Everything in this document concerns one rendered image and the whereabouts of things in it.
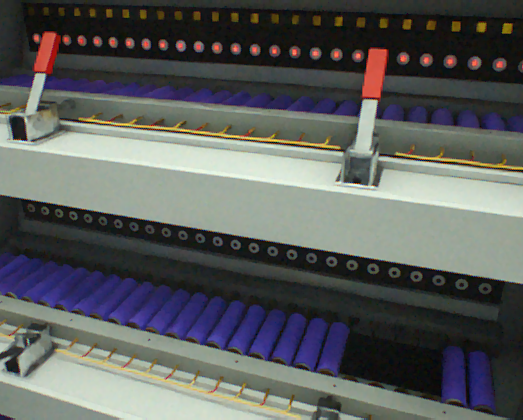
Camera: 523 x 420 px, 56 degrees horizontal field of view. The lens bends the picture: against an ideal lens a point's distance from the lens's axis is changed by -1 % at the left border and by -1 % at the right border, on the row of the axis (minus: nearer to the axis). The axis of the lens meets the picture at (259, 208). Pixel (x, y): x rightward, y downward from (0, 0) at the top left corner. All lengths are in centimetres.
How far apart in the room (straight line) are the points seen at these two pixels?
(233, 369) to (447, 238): 20
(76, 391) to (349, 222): 27
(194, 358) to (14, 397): 16
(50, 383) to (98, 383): 4
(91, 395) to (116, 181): 18
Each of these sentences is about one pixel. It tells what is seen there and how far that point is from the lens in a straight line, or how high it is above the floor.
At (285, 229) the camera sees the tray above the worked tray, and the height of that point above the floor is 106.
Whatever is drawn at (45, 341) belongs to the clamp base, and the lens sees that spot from 50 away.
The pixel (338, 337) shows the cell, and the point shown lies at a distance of 46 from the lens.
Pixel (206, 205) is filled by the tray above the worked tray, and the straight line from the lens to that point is 35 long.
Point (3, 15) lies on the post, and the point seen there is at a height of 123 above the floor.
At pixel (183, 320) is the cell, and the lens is 48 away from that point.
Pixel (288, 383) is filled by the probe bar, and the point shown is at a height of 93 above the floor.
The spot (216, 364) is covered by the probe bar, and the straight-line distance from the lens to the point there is 43.
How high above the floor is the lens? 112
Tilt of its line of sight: 9 degrees down
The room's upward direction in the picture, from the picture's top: 6 degrees clockwise
